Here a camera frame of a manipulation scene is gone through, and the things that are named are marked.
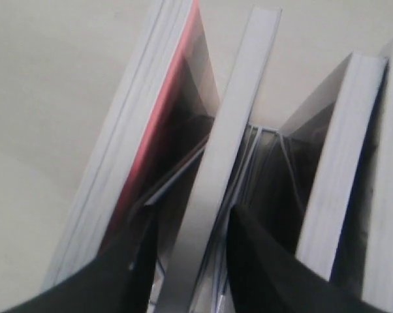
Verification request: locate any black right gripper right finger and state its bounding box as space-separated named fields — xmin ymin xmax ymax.
xmin=227 ymin=205 xmax=379 ymax=313

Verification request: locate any white wire book rack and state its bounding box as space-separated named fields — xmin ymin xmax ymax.
xmin=136 ymin=125 xmax=304 ymax=313

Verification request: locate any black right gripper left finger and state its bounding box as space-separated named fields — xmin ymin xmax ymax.
xmin=10 ymin=208 xmax=158 ymax=312

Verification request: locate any dark blue moon book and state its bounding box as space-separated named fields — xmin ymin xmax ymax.
xmin=154 ymin=7 xmax=282 ymax=312

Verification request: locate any white cat-pattern book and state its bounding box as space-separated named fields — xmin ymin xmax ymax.
xmin=41 ymin=1 xmax=219 ymax=290

